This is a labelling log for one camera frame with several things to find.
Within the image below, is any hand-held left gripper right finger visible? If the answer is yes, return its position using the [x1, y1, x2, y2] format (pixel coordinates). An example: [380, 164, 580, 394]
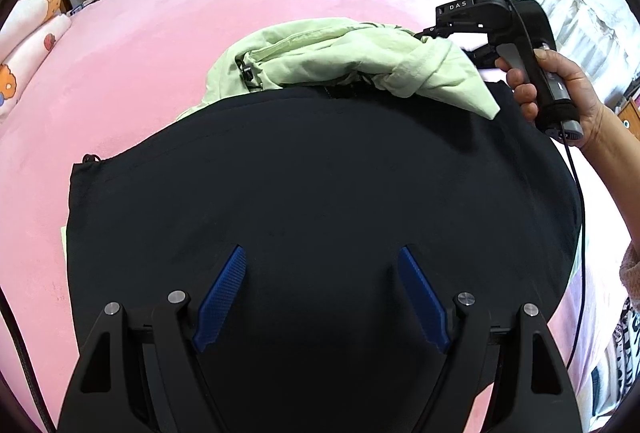
[397, 244, 583, 433]

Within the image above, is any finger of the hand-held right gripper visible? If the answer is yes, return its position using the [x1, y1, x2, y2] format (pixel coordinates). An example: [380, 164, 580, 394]
[462, 40, 501, 70]
[414, 24, 468, 41]

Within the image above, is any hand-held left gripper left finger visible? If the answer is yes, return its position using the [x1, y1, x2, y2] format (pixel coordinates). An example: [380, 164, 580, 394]
[57, 245, 248, 433]

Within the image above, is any green and black hooded jacket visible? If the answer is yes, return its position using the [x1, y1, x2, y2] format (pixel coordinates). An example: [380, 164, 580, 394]
[60, 17, 583, 433]

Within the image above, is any person's right forearm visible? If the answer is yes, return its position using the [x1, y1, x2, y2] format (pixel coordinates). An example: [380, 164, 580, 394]
[582, 106, 640, 259]

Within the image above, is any person's right hand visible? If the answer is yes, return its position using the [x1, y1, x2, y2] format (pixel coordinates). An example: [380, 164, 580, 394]
[495, 50, 608, 154]

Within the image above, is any wooden nightstand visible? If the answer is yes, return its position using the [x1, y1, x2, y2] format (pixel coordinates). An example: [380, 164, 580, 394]
[612, 83, 640, 149]

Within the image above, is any person's patterned clothing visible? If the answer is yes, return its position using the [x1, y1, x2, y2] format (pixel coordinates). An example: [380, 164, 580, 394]
[590, 243, 640, 419]

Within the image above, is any pink bed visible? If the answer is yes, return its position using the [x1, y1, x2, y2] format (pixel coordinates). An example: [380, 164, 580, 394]
[0, 0, 640, 433]

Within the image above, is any pink cartoon print quilt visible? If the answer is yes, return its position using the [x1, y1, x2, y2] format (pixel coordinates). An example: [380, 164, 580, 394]
[0, 0, 73, 124]

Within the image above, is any small dark object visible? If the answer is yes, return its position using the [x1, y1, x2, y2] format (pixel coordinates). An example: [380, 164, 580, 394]
[65, 0, 116, 16]

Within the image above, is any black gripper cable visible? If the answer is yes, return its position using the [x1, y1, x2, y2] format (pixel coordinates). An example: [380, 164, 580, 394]
[560, 123, 587, 366]
[0, 288, 56, 433]

